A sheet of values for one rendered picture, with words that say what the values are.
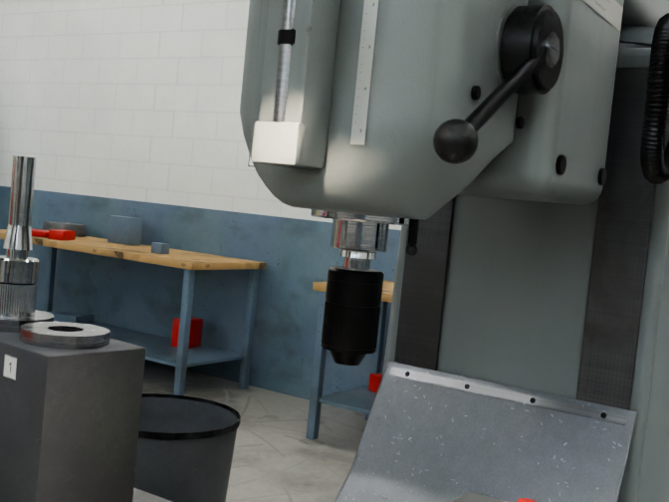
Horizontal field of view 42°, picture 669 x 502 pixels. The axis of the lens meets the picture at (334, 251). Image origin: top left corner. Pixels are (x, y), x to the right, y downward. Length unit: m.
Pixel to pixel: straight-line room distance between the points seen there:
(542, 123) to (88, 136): 6.69
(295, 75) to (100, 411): 0.44
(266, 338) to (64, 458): 5.19
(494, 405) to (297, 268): 4.86
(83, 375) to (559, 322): 0.54
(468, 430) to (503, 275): 0.19
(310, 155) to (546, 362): 0.52
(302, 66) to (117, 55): 6.62
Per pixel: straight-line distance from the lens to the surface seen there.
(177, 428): 3.01
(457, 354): 1.10
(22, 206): 1.01
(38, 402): 0.89
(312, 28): 0.63
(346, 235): 0.71
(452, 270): 1.10
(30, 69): 8.02
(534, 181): 0.78
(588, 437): 1.03
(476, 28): 0.68
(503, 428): 1.06
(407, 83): 0.63
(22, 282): 1.00
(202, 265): 5.46
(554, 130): 0.79
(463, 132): 0.57
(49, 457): 0.90
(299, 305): 5.89
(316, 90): 0.63
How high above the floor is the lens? 1.31
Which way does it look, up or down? 3 degrees down
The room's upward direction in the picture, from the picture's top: 6 degrees clockwise
